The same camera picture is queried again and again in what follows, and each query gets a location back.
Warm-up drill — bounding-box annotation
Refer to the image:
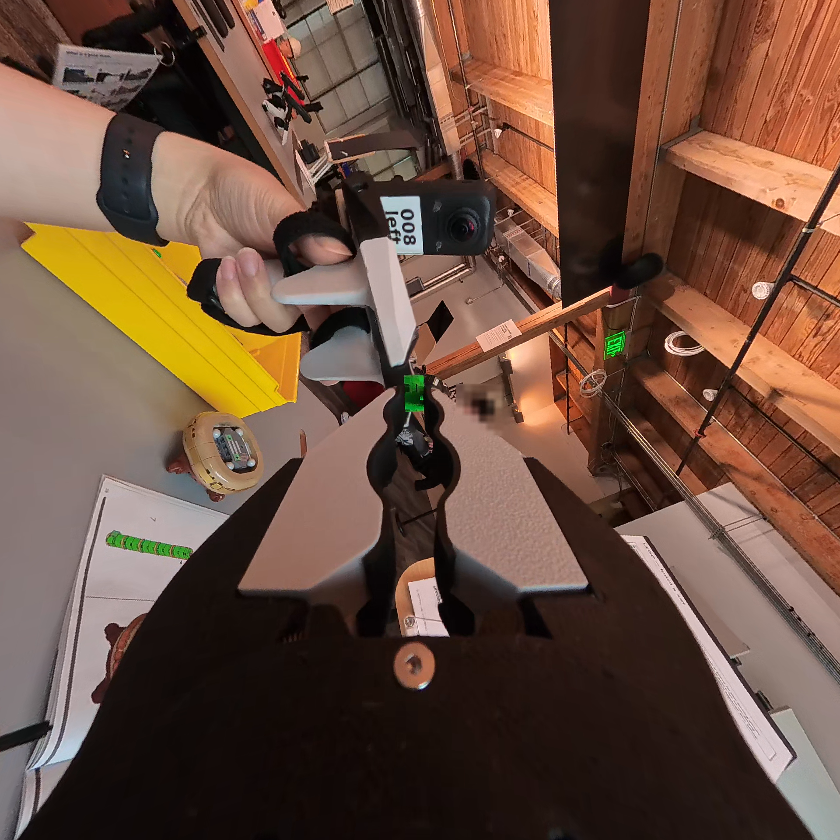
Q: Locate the grey desk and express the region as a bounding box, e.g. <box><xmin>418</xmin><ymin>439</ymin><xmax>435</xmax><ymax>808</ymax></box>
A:
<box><xmin>0</xmin><ymin>220</ymin><xmax>345</xmax><ymax>840</ymax></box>

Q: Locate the yellow plastic bin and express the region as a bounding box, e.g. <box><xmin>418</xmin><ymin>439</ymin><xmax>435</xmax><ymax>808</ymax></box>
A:
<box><xmin>21</xmin><ymin>223</ymin><xmax>303</xmax><ymax>419</ymax></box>

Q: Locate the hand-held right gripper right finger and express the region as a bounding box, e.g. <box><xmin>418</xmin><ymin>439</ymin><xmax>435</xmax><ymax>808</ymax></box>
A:
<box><xmin>423</xmin><ymin>386</ymin><xmax>589</xmax><ymax>636</ymax></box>

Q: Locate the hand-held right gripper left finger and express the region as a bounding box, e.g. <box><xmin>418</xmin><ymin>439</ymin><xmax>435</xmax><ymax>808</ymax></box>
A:
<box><xmin>238</xmin><ymin>387</ymin><xmax>404</xmax><ymax>637</ymax></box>

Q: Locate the person's left hand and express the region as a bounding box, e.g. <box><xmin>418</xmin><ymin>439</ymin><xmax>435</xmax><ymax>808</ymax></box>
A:
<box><xmin>152</xmin><ymin>131</ymin><xmax>358</xmax><ymax>336</ymax></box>

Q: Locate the black column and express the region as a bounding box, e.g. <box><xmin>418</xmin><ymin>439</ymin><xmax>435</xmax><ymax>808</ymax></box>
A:
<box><xmin>548</xmin><ymin>0</ymin><xmax>651</xmax><ymax>303</ymax></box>

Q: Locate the printed paper sheet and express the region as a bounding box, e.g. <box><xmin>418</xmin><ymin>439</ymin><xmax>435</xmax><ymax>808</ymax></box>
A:
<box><xmin>52</xmin><ymin>45</ymin><xmax>161</xmax><ymax>112</ymax></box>

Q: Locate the black smartwatch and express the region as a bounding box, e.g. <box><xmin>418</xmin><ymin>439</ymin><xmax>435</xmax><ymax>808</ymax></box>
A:
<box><xmin>96</xmin><ymin>113</ymin><xmax>170</xmax><ymax>247</ymax></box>

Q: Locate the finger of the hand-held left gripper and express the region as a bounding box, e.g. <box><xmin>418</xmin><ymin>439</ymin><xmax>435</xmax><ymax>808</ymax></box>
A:
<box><xmin>357</xmin><ymin>235</ymin><xmax>419</xmax><ymax>370</ymax></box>

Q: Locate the tan brick-built round model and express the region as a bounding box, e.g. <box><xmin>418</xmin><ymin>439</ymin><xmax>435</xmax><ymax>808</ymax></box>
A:
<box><xmin>166</xmin><ymin>411</ymin><xmax>263</xmax><ymax>503</ymax></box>

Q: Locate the wooden beam with paper label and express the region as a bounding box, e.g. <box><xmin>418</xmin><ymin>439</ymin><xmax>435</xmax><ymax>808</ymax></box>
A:
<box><xmin>427</xmin><ymin>289</ymin><xmax>618</xmax><ymax>382</ymax></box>

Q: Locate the black stick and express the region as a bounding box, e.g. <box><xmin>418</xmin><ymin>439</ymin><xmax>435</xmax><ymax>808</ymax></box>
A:
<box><xmin>0</xmin><ymin>722</ymin><xmax>52</xmax><ymax>752</ymax></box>

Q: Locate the building instruction booklet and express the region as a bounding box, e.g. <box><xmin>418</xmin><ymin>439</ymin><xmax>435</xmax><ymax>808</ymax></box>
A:
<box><xmin>13</xmin><ymin>476</ymin><xmax>231</xmax><ymax>837</ymax></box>

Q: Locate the black framed paper sign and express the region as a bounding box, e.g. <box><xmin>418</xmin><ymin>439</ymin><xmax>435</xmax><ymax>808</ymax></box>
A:
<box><xmin>620</xmin><ymin>535</ymin><xmax>798</xmax><ymax>782</ymax></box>

